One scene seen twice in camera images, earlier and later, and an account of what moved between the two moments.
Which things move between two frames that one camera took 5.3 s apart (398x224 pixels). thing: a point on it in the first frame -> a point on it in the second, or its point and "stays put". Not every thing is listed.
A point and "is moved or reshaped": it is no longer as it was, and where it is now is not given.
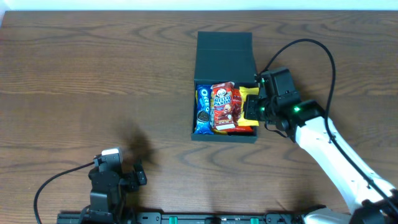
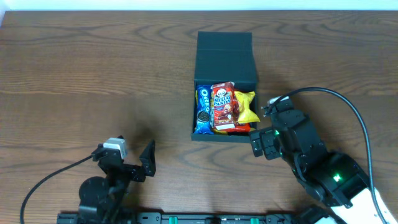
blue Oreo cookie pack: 204,126 stays put
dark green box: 224,56 stays put
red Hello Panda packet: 222,99 stays put
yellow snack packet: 245,91 is moved or reshaped
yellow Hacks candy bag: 217,132 stays put
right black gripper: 251,107 -> 270,144
